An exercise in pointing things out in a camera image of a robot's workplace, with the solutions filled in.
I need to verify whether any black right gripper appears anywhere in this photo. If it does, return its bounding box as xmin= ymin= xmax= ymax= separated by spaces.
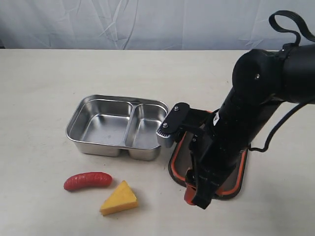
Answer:
xmin=178 ymin=108 xmax=244 ymax=210

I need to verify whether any stainless steel lunch box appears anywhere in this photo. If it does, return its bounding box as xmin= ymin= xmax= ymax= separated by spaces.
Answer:
xmin=66 ymin=94 xmax=169 ymax=161

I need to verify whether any yellow toy cheese wedge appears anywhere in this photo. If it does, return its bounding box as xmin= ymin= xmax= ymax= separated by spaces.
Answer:
xmin=99 ymin=180 xmax=139 ymax=216

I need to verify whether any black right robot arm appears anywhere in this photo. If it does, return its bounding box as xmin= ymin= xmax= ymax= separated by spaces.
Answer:
xmin=184 ymin=45 xmax=315 ymax=209

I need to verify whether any white backdrop cloth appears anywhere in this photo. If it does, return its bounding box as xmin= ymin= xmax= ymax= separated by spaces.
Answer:
xmin=0 ymin=0 xmax=315 ymax=50

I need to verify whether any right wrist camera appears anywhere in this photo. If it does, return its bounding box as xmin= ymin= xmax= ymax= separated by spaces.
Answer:
xmin=156 ymin=102 xmax=190 ymax=148

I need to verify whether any transparent lid with orange seal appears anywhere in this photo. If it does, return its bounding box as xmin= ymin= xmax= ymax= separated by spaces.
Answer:
xmin=168 ymin=110 xmax=249 ymax=201

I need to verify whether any red toy sausage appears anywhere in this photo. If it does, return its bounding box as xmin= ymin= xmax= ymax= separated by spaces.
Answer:
xmin=63 ymin=172 xmax=113 ymax=191

